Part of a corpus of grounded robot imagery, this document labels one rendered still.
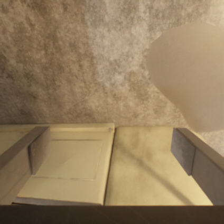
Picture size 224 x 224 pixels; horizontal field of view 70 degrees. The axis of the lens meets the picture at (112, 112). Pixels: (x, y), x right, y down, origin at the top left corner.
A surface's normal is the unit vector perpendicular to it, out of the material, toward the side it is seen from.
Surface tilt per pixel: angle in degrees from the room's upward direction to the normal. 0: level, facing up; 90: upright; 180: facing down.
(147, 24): 0
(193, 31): 0
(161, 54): 0
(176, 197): 90
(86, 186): 90
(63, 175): 90
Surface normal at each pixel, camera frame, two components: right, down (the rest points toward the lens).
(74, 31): -0.12, 0.62
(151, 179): -0.13, -0.78
